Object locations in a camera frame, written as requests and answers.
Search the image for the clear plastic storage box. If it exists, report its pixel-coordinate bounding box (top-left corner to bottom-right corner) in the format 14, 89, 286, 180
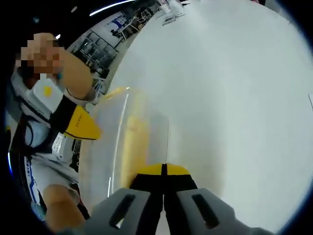
78, 86, 172, 216

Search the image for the ceiling light strip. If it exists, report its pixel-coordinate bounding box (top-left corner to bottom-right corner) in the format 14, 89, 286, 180
89, 0, 138, 17

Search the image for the blue and white board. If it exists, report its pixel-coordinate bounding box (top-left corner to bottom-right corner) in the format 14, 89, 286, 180
104, 14, 133, 38

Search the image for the person in white printed shirt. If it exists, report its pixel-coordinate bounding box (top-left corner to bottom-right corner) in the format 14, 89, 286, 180
7, 70, 84, 209

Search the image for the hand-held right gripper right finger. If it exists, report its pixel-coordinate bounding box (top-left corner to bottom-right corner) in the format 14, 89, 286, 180
163, 163, 274, 235

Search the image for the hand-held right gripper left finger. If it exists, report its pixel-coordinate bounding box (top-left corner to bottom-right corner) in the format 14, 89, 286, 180
84, 163, 164, 235

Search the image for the clear lid with yellow latches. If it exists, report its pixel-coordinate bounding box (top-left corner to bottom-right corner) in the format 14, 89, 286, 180
96, 86, 157, 108

